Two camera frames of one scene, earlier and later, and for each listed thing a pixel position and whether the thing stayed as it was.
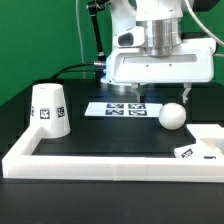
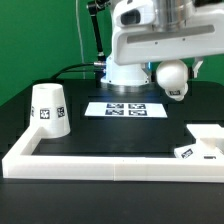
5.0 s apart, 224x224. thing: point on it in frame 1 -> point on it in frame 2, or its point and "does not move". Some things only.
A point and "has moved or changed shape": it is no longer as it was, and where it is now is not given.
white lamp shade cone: [49, 110] does not move
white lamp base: [208, 146] does not move
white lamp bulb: [172, 116] has moved or changed shape
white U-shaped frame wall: [20, 164] does not move
